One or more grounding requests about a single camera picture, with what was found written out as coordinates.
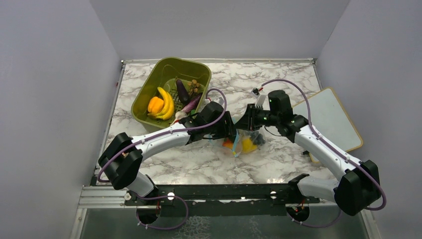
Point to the dark fake grape bunch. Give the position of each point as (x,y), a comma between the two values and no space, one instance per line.
(257,138)

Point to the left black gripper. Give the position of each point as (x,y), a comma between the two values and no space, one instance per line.
(228,130)

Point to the clear zip top bag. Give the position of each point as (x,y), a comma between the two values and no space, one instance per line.
(237,146)

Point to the dark fake eggplant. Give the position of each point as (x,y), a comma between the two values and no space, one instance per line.
(183,94)

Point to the black mounting rail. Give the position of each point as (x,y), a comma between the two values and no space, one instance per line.
(220,200)

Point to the white red fake radish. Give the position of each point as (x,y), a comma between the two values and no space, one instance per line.
(179,115)

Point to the brown fake nut cluster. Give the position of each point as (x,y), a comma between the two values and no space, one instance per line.
(194,87)

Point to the yellow fake banana bunch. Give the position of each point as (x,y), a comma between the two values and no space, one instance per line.
(169,106)

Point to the white board with yellow rim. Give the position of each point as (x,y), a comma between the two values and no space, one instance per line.
(332,121)

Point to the olive green plastic bin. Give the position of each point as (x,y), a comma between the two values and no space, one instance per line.
(171,85)

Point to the orange fake bell pepper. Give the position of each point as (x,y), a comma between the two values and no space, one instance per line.
(155,105)

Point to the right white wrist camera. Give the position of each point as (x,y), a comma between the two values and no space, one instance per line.
(260,97)

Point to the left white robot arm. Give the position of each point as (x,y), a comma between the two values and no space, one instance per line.
(121,160)

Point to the purple fake eggplant in bin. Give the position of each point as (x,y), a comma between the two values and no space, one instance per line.
(192,105)

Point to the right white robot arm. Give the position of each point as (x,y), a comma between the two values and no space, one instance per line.
(357,183)

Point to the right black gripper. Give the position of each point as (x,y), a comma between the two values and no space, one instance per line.
(248,121)

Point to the orange fake peach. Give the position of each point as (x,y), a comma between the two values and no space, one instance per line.
(228,143)

